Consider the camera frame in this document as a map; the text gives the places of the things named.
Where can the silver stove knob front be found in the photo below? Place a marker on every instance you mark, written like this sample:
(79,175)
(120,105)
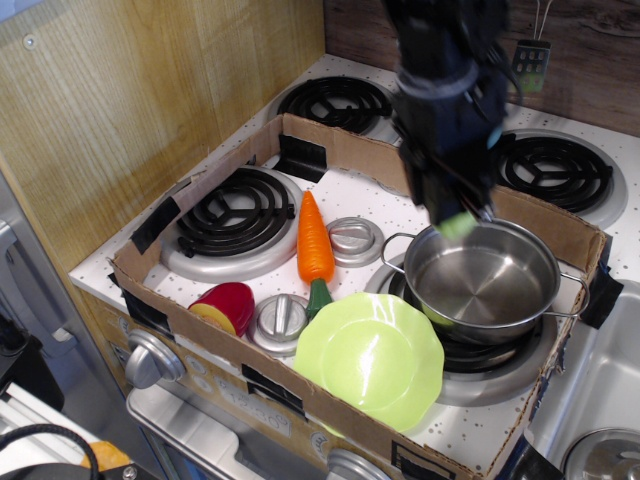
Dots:
(278,323)

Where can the silver toy sink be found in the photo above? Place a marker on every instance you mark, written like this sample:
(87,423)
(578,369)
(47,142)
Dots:
(587,426)

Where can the orange toy carrot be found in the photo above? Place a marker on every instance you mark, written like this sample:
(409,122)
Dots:
(315,258)

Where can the silver stove knob centre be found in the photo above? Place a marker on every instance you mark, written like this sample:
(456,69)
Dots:
(355,241)

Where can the black back left burner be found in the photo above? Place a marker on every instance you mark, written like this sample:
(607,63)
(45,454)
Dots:
(355,105)

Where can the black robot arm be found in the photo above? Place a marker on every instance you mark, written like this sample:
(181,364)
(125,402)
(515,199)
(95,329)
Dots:
(440,39)

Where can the silver oven knob right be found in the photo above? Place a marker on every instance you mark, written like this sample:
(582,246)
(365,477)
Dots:
(346,465)

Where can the light green toy broccoli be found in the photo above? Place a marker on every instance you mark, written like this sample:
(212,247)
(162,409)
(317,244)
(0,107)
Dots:
(457,226)

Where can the silver oven door handle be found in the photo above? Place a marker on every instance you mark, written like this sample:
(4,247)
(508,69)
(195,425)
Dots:
(194,444)

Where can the black front right burner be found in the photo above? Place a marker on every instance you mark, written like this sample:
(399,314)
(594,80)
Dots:
(483,375)

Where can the orange object bottom left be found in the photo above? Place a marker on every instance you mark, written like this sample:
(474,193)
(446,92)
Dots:
(109,456)

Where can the black back right burner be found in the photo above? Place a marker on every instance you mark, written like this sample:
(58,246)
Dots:
(564,170)

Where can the silver oven knob left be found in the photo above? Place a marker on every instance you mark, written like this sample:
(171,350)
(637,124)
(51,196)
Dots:
(151,361)

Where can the silver oven knob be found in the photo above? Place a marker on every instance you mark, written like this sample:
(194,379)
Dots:
(151,361)
(346,465)

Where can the silver stove knob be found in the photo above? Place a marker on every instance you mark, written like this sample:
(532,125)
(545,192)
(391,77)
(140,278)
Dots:
(355,241)
(278,323)

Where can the hanging metal spatula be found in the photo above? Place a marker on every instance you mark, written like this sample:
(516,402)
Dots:
(532,55)

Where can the light green plastic plate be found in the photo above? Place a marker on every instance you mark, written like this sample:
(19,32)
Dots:
(377,353)

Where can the stainless steel pot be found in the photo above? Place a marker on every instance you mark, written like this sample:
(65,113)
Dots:
(489,287)

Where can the light blue plastic bowl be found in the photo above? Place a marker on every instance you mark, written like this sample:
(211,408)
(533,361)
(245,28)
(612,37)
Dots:
(494,136)

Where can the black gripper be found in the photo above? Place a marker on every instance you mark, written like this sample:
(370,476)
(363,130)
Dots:
(444,125)

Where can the black burner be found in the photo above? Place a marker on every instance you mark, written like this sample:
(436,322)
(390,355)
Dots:
(483,375)
(564,170)
(355,105)
(244,228)

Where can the black front left burner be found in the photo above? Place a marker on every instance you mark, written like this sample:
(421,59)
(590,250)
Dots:
(244,228)

